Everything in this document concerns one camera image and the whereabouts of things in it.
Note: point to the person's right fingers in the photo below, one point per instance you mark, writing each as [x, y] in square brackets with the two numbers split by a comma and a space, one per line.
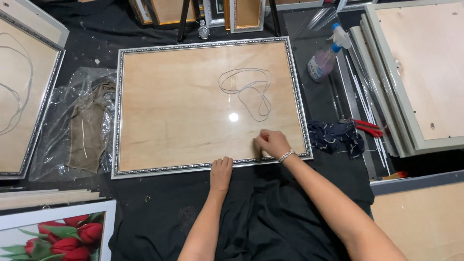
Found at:
[261, 145]

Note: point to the grey frame with wooden backing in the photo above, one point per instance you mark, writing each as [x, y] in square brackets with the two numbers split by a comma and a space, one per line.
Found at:
[297, 3]

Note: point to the stack of pale boards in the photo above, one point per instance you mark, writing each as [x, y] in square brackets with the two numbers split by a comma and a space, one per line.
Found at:
[43, 199]

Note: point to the person's left fingers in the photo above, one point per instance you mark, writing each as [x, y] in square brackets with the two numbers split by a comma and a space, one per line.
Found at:
[221, 162]

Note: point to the red tulip picture white frame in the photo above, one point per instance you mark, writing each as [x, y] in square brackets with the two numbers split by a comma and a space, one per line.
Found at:
[65, 235]

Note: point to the large silver ornate picture frame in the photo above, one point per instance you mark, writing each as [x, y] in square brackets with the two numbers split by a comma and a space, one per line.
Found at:
[163, 108]

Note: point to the black stand leg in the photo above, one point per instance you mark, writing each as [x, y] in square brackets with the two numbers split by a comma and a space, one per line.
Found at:
[274, 18]
[183, 21]

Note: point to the small orange object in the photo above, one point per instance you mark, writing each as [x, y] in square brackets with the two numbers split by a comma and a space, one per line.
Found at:
[397, 175]

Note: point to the silver wristwatch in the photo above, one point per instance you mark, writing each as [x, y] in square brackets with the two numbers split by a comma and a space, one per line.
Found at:
[203, 32]

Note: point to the dark picture in silver frame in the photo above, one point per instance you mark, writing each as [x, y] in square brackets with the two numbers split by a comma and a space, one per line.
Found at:
[214, 12]

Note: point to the person's left hand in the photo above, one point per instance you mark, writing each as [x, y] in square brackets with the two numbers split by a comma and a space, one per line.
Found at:
[221, 176]

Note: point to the thin white strips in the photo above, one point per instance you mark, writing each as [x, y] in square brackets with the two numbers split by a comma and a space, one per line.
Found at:
[366, 108]

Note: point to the crumpled clear plastic sheet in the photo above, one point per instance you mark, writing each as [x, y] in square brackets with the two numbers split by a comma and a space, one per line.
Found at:
[54, 145]

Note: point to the metal straightedge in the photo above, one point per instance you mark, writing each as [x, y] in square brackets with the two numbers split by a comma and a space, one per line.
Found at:
[353, 108]

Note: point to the person's right hand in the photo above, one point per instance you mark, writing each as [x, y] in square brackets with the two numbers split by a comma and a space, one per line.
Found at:
[277, 143]

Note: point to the silver frame with wooden backing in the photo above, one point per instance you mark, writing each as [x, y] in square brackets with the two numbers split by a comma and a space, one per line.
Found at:
[42, 90]

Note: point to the dark blue patterned cloth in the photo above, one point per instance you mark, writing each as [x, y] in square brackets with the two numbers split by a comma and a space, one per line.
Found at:
[326, 136]

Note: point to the wooden board with grey frame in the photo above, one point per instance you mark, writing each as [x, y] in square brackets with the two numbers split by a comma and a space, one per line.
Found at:
[417, 224]

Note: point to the gold picture frame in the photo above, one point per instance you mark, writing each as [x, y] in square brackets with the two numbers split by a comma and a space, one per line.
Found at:
[170, 11]

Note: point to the brown rag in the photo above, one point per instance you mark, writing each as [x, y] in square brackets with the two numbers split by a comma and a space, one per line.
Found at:
[87, 127]

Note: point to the black cloth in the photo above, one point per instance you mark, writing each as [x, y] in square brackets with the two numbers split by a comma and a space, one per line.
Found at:
[272, 224]

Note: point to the stack of grey frames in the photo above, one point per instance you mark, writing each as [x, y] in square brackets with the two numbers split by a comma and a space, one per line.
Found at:
[427, 72]

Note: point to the narrow silver and gold frame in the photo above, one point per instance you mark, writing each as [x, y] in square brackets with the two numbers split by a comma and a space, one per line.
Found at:
[248, 14]

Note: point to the white ornate frame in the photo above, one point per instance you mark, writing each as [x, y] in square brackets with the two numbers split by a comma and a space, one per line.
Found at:
[353, 4]

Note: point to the clear spray bottle blue nozzle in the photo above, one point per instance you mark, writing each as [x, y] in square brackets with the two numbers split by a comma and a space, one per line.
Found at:
[322, 63]

